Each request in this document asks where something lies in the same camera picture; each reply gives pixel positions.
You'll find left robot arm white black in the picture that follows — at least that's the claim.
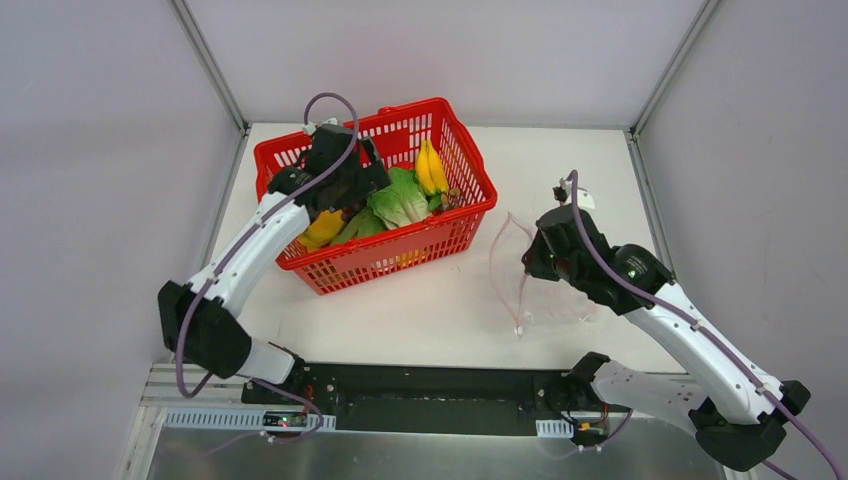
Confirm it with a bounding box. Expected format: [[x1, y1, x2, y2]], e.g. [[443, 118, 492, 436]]
[[157, 122, 390, 405]]

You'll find green leafy vegetable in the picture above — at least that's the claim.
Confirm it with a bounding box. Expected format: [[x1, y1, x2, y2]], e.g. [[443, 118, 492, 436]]
[[330, 207, 386, 246]]

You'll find red plastic shopping basket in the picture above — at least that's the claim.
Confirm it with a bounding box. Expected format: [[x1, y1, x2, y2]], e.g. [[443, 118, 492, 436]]
[[277, 97, 497, 294]]

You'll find yellow starfruit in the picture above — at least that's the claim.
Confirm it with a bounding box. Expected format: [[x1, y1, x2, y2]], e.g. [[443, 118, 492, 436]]
[[297, 210, 346, 252]]

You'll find green lettuce head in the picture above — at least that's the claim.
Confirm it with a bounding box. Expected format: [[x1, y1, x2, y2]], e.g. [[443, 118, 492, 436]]
[[367, 167, 430, 230]]

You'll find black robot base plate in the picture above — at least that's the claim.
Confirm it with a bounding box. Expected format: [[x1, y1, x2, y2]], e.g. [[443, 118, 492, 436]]
[[241, 363, 607, 436]]

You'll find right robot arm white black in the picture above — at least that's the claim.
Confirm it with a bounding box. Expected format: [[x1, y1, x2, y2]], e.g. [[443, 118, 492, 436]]
[[522, 204, 811, 471]]

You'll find clear zip top bag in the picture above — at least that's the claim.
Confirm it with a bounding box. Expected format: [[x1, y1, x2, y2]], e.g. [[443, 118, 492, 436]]
[[488, 212, 600, 338]]

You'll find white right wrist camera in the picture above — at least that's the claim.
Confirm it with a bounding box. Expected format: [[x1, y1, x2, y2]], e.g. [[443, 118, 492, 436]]
[[553, 178, 596, 211]]

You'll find small brown grape bunch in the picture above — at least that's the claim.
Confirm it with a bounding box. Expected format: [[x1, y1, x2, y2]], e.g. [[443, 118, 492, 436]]
[[436, 188, 461, 211]]

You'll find yellow banana bunch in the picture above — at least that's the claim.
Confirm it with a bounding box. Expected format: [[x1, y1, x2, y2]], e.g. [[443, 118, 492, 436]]
[[415, 139, 449, 196]]

